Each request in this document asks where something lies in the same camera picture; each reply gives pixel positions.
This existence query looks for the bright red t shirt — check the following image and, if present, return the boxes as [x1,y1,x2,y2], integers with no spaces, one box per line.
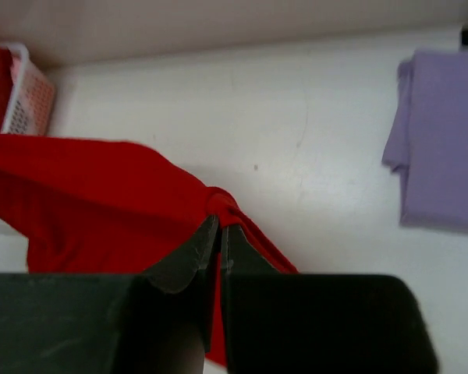
[0,135,297,368]

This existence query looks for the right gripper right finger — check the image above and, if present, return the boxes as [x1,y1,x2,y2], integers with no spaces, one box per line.
[221,226,439,373]

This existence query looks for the white plastic basket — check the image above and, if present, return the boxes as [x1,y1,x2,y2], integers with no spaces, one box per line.
[0,43,55,136]

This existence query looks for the folded lavender t shirt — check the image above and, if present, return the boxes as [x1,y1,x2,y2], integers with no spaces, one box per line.
[382,51,468,231]

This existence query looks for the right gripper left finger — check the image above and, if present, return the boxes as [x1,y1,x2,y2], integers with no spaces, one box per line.
[0,216,219,373]

